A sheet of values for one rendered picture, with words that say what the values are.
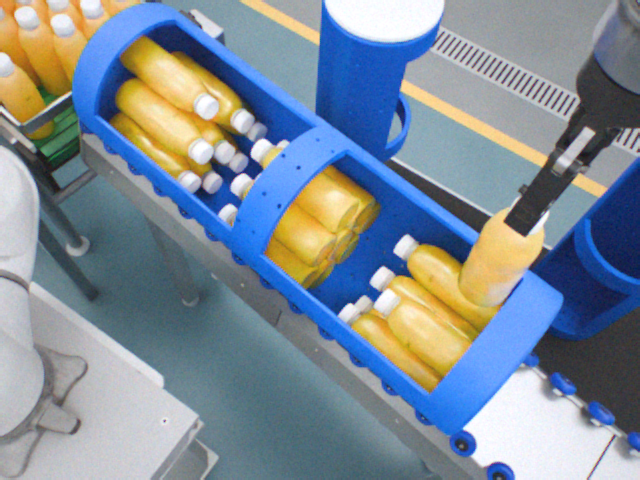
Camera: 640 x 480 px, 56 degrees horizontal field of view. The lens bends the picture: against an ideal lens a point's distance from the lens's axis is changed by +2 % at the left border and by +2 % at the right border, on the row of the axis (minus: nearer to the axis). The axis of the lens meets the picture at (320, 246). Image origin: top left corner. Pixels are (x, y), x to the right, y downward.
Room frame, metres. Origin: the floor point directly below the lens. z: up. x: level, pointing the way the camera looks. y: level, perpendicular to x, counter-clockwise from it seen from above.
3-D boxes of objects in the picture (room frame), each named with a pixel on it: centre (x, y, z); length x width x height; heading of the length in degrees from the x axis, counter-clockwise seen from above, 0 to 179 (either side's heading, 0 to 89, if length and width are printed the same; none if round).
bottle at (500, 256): (0.35, -0.23, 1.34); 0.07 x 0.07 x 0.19
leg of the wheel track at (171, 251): (0.73, 0.44, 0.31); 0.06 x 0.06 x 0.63; 55
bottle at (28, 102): (0.76, 0.65, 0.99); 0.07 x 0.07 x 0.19
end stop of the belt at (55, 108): (0.87, 0.52, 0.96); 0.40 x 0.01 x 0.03; 145
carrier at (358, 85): (1.14, -0.08, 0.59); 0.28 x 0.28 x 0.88
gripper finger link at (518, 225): (0.33, -0.21, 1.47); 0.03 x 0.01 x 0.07; 55
